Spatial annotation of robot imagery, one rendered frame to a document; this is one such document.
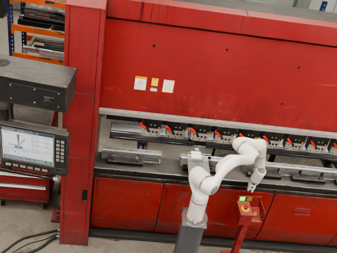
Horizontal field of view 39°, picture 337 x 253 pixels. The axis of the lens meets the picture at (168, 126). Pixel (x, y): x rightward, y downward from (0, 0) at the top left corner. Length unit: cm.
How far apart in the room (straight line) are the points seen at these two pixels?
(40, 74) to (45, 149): 52
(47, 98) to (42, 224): 194
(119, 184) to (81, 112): 85
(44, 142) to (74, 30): 75
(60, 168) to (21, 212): 159
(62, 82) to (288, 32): 158
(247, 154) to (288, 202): 116
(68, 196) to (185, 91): 131
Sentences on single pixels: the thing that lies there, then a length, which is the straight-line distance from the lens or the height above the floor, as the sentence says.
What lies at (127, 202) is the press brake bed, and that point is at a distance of 424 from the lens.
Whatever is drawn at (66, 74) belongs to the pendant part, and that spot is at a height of 195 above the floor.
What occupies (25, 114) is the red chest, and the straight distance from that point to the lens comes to 435.
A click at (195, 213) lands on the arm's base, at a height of 111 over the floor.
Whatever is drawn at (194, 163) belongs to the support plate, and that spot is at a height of 100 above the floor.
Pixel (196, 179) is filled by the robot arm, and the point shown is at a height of 138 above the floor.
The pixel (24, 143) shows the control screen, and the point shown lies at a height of 147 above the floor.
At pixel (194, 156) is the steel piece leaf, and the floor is 100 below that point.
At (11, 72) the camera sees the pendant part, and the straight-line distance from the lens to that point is 307.
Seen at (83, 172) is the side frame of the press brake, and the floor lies 90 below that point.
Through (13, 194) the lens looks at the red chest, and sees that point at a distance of 471.
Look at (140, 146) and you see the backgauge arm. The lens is 426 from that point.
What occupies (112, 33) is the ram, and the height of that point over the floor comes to 203.
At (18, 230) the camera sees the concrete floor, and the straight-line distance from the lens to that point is 469.
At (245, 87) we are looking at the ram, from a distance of 368.
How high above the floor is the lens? 354
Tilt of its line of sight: 36 degrees down
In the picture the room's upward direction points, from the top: 11 degrees clockwise
